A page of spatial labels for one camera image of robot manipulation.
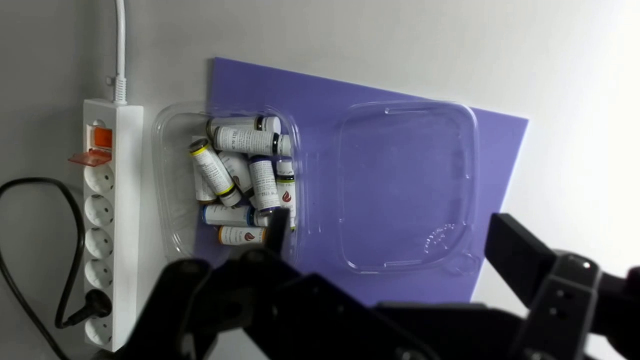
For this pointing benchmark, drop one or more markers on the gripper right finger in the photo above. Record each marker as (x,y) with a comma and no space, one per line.
(565,295)

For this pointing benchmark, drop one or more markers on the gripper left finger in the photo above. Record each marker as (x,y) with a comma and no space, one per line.
(280,310)

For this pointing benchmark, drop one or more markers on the clear plastic box lid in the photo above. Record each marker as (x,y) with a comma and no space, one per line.
(405,185)

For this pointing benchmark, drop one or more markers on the clear plastic box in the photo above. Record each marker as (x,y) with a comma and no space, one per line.
(172,165)

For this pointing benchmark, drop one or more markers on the small bottle with orange band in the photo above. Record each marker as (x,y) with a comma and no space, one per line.
(240,235)

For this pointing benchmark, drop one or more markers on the small bottle with blue band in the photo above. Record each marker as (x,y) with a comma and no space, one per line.
(225,215)

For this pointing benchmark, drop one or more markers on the small bottle with red drop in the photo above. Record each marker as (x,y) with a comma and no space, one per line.
(286,192)

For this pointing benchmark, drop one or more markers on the small bottle with blue cap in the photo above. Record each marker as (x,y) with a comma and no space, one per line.
(264,182)

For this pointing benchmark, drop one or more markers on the small white label bottle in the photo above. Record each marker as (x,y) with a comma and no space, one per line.
(239,170)
(202,190)

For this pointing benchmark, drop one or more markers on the small bottle with yellow bands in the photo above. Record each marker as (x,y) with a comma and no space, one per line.
(214,171)

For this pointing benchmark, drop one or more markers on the small bottle with white cap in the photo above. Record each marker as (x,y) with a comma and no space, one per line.
(235,122)
(245,141)

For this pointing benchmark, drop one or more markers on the white power strip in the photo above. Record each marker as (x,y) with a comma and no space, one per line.
(122,225)

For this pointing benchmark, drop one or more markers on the purple sheet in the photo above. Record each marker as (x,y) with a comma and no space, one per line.
(320,100)

